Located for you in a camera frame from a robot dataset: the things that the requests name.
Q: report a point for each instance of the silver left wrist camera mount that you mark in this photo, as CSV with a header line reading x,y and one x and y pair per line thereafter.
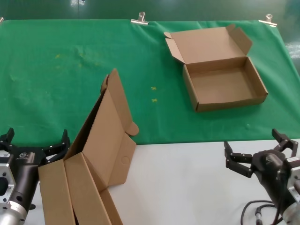
x,y
4,171

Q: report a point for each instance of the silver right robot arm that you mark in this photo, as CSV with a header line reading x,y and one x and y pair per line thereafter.
x,y
294,215

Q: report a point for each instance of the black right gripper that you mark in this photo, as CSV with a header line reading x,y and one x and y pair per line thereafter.
x,y
272,173

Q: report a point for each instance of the green table cloth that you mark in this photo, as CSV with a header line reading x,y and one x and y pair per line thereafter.
x,y
47,70

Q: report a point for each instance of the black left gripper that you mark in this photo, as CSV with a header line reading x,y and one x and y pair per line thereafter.
x,y
25,173

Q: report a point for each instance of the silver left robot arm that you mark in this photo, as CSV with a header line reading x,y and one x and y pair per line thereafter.
x,y
11,215

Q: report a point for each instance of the small black plug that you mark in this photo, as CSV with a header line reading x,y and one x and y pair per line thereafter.
x,y
32,206

